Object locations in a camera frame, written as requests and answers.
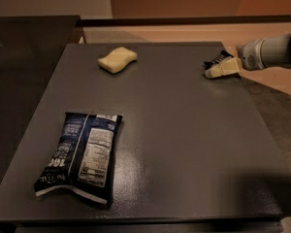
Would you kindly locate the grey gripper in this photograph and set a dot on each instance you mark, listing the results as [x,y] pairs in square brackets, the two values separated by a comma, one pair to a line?
[250,57]

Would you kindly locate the black rxbar chocolate wrapper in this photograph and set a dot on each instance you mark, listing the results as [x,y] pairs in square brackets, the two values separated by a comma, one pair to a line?
[222,56]

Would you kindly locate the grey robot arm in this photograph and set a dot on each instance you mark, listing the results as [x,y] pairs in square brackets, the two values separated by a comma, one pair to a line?
[275,52]

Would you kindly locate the yellow sponge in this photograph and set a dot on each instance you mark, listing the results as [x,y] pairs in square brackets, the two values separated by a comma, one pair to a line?
[117,60]

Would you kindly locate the dark blue snack bag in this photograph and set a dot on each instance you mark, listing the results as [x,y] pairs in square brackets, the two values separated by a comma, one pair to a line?
[82,161]

